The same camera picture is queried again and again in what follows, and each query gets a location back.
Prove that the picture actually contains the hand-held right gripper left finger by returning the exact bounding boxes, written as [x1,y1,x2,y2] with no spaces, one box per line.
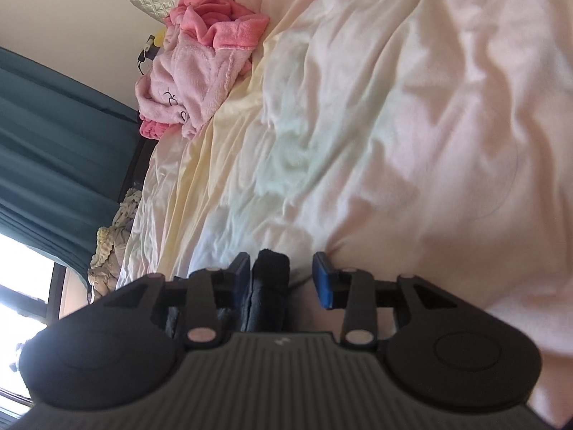
[96,252,251,350]

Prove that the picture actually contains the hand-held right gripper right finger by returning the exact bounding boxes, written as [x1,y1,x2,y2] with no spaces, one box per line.
[312,252,453,349]

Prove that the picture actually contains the black garment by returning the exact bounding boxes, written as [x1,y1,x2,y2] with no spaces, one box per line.
[242,247,292,333]

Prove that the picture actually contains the beige quilt pile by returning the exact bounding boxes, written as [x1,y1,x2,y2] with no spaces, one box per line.
[87,187,143,303]

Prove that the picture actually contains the black sofa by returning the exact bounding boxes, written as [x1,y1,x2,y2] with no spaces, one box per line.
[117,137,155,202]

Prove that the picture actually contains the pastel bed blanket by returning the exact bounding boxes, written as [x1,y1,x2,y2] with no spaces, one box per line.
[115,0,573,428]

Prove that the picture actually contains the pink fleece robe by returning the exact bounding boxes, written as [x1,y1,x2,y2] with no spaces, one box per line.
[135,0,270,140]

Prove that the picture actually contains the blue curtain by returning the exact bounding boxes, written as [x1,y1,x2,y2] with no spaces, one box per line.
[0,47,143,292]

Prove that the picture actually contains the dark framed window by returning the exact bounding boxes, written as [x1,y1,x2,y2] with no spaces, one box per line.
[0,233,68,406]

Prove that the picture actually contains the wall socket with charger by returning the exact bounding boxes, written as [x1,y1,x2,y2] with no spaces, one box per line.
[136,36,155,75]

